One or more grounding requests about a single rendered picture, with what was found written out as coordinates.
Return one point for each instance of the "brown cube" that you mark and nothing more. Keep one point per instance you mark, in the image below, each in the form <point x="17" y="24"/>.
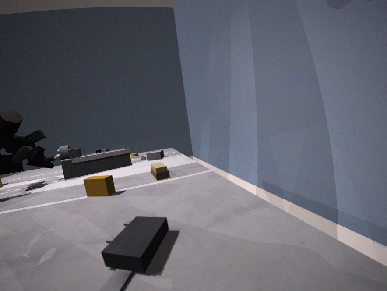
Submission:
<point x="99" y="186"/>

